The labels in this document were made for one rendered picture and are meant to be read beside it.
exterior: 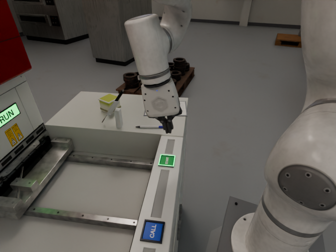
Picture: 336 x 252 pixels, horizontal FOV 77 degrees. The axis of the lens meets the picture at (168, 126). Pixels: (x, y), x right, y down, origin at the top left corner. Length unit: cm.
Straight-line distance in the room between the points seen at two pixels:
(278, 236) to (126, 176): 61
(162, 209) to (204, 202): 123
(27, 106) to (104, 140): 33
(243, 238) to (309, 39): 50
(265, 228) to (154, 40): 48
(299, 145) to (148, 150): 73
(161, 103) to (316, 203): 42
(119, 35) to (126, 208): 399
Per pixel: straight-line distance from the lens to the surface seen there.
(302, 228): 48
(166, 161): 76
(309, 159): 30
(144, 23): 52
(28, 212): 91
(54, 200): 93
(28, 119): 102
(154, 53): 54
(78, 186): 94
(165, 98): 59
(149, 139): 91
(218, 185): 199
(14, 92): 96
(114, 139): 96
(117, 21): 450
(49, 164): 99
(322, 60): 34
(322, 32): 32
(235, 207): 71
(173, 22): 59
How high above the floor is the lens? 149
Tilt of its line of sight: 35 degrees down
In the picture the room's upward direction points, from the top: straight up
